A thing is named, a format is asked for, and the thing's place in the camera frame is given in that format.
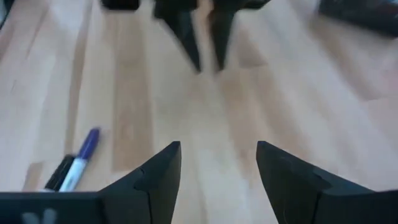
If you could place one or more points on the purple-capped white marker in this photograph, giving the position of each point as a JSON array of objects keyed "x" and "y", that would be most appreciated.
[{"x": 84, "y": 158}]

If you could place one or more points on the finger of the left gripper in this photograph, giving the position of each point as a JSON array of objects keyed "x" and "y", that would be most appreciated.
[
  {"x": 222, "y": 34},
  {"x": 185, "y": 34}
]

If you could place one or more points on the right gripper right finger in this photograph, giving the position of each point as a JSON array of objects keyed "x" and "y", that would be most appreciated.
[{"x": 298, "y": 199}]

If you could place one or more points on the black-capped SKK marker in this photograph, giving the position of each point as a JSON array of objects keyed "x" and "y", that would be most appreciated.
[{"x": 60, "y": 172}]

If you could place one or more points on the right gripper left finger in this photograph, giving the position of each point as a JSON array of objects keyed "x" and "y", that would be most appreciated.
[{"x": 146, "y": 199}]

